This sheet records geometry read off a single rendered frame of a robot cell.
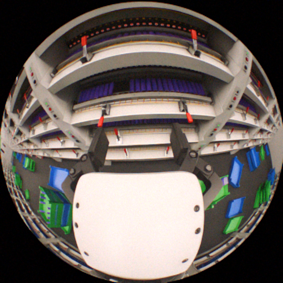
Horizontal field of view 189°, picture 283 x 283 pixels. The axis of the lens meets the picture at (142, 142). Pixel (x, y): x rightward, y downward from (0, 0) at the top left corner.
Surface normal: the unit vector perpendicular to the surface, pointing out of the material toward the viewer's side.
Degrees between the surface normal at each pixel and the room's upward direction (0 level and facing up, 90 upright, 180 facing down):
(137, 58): 113
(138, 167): 0
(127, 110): 22
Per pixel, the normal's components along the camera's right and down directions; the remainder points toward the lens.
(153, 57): 0.04, 0.99
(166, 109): -0.05, -0.12
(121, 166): -0.06, -0.49
